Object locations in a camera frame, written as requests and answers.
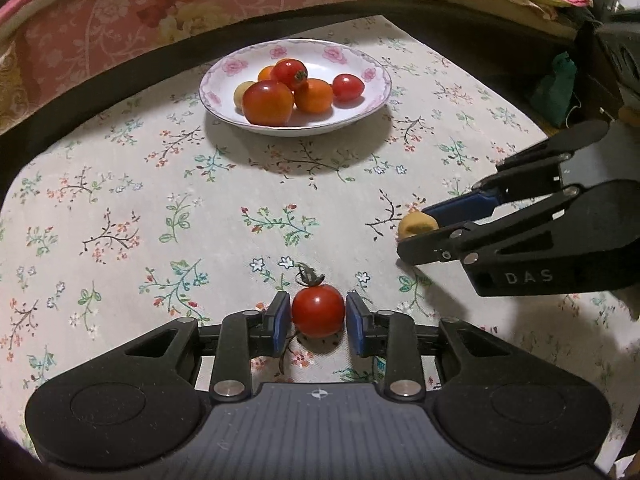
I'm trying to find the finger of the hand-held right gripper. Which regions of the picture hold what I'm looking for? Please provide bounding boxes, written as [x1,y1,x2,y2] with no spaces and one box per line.
[422,121,610,228]
[396,179,640,266]

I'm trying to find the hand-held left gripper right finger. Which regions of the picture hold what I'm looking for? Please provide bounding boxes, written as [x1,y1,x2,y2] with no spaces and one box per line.
[345,292,521,403]

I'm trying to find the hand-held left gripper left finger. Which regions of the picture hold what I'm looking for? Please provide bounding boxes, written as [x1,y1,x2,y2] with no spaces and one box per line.
[114,290,292,403]

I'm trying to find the small yellow round fruit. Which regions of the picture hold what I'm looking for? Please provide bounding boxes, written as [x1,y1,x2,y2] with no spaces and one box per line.
[398,211,440,240]
[234,81,256,110]

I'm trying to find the small red tomato with stem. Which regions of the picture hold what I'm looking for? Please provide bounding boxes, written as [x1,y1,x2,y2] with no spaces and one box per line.
[291,262,346,339]

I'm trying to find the white floral-rimmed plate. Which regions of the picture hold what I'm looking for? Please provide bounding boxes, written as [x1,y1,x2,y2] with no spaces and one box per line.
[199,39,393,138]

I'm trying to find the medium orange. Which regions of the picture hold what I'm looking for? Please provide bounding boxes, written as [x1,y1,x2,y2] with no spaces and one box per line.
[294,78,335,114]

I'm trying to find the large red-orange tomato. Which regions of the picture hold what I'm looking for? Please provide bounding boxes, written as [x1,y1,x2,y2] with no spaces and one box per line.
[242,80,295,127]

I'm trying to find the medium red tomato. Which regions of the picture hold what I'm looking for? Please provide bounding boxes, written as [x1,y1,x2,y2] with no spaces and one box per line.
[270,59,309,92]

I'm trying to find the green cloth bag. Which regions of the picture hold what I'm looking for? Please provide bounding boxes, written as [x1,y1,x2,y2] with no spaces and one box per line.
[530,51,578,128]

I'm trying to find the dark wooden cabinet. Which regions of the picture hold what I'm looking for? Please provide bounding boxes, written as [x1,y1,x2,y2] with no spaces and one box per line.
[575,10,640,121]

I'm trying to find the pink floral bed sheet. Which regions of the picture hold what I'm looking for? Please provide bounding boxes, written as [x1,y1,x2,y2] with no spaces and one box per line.
[0,0,581,136]

